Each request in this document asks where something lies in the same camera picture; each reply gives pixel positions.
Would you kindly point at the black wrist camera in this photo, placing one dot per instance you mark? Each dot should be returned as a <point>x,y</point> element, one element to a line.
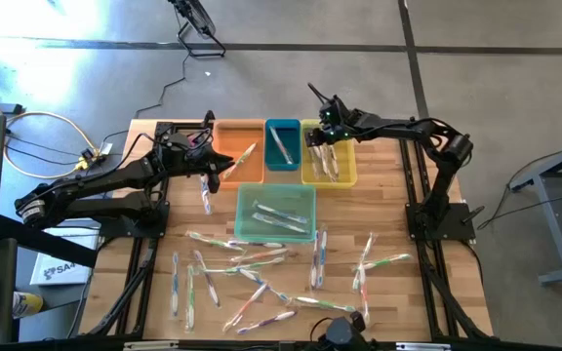
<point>200,157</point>
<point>332,122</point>

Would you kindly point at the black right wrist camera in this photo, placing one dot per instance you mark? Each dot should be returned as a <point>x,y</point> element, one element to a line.
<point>332,122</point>

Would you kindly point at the white printed box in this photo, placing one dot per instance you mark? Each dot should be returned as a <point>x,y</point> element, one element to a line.
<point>61,270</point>

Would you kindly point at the white label plate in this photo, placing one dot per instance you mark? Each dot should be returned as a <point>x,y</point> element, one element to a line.
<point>149,346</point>
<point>422,346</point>

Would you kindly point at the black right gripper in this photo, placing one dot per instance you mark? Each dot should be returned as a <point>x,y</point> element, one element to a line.
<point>347,126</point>

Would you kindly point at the yellow plastic bin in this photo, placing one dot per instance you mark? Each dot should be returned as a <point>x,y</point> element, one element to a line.
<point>347,170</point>

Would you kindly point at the yellow power plug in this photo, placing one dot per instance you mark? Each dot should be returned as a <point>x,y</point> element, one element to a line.
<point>86,161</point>

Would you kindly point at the black floor fan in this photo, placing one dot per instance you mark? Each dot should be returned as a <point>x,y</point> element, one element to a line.
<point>198,19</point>

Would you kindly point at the grey metal table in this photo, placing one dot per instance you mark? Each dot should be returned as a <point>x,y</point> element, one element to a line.
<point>556,244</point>

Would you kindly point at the yellow can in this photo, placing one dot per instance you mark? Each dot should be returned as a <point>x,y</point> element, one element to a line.
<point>28,304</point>

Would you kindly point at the teal plastic bin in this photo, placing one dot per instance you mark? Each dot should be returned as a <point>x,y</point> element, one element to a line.
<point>292,131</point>

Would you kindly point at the black aluminium table frame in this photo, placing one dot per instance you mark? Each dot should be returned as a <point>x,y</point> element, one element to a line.
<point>413,130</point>

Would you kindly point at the white power adapter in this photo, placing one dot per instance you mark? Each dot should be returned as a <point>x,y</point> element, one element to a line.
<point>107,148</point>

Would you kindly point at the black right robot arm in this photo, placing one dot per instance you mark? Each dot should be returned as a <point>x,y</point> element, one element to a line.
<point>403,128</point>

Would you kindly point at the orange plastic bin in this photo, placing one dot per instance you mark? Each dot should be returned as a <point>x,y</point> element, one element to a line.
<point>249,175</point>

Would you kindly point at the purple wrapped toothbrush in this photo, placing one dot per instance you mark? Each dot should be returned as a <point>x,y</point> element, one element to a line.
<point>256,243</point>
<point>266,322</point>
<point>207,279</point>

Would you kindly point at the blue toothbrush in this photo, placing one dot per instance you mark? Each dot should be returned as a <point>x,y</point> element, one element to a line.
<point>322,258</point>
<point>206,202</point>
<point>314,263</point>
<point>175,285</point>
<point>260,282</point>

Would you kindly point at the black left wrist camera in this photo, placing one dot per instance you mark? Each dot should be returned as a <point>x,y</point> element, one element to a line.
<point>200,157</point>

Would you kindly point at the green translucent plastic bin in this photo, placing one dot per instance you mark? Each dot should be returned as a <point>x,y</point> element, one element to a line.
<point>247,195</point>

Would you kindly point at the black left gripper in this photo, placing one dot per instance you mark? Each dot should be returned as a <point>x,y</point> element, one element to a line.
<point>183,161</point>

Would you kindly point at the yellow-green toothbrush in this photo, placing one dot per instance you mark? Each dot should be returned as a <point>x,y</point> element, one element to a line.
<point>365,258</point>

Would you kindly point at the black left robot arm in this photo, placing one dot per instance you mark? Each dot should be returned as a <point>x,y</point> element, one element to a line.
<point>105,178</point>

